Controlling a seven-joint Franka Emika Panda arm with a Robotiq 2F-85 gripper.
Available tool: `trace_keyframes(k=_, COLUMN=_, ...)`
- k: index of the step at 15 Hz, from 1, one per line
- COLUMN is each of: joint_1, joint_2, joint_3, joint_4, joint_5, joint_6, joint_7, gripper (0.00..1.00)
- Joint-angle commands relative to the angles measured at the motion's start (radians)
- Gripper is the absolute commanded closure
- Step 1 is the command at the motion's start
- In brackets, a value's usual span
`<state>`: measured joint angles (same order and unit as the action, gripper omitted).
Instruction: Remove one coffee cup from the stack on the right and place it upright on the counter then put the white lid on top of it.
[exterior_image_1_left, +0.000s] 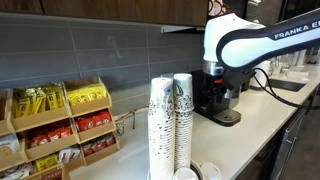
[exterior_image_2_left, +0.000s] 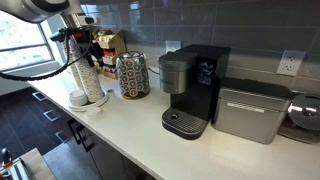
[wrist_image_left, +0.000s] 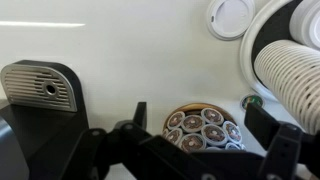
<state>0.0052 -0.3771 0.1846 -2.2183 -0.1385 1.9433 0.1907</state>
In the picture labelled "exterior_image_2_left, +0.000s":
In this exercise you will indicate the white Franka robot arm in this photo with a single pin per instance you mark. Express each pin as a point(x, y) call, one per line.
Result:
point(37, 11)

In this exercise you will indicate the wooden condiment organizer rack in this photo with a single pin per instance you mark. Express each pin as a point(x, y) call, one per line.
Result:
point(111, 44)

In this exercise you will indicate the white wall outlet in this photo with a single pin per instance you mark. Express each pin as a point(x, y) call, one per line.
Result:
point(172, 46)
point(290, 62)

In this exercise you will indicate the patterned paper cup stack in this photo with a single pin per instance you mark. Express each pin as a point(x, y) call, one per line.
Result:
point(89, 78)
point(71, 51)

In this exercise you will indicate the black Keurig coffee maker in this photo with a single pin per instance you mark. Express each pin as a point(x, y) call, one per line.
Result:
point(191, 75)

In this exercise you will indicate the white wall outlet right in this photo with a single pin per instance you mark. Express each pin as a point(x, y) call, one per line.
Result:
point(290, 62)

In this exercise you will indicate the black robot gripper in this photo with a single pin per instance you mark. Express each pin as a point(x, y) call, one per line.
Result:
point(80, 35)

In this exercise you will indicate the left patterned paper cup stack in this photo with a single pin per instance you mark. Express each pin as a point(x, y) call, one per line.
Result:
point(71, 51)

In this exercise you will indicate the right patterned paper cup stack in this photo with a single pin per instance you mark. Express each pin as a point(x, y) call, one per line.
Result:
point(89, 78)

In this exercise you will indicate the white lid stack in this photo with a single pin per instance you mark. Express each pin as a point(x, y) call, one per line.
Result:
point(78, 98)
point(93, 112)

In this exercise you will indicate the silver countertop appliance box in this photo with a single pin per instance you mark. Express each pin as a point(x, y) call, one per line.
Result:
point(251, 109)

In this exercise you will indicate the white lid stack on tray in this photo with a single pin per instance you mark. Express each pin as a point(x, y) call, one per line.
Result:
point(78, 98)

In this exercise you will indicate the black cabinet door handle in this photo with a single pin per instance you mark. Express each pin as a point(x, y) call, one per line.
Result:
point(81, 134)

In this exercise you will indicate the round silver lidded appliance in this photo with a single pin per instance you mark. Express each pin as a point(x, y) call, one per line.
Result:
point(302, 122)

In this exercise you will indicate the white wall outlet left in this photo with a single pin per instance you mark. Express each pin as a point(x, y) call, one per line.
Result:
point(172, 46)

